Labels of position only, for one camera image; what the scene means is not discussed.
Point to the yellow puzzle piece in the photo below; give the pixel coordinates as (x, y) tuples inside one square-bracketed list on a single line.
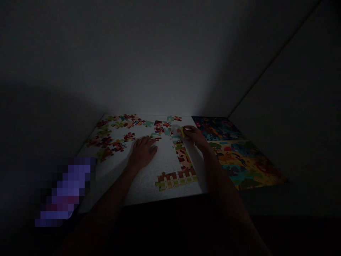
[(182, 132)]

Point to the yellow savanna puzzle picture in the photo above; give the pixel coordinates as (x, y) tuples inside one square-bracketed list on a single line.
[(245, 162)]

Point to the pile of loose puzzle pieces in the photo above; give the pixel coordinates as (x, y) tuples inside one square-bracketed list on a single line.
[(162, 128), (112, 136)]

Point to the assembled farm puzzle section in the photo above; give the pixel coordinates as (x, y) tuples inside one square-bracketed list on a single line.
[(182, 160)]

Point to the person's left hand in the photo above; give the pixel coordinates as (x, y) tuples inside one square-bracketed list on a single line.
[(144, 152)]

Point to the person's right hand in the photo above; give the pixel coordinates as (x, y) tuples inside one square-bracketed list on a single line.
[(197, 137)]

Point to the dark blue puzzle picture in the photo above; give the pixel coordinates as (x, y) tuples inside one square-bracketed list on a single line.
[(217, 128)]

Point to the person's right fingers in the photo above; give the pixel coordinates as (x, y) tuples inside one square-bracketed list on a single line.
[(188, 132)]

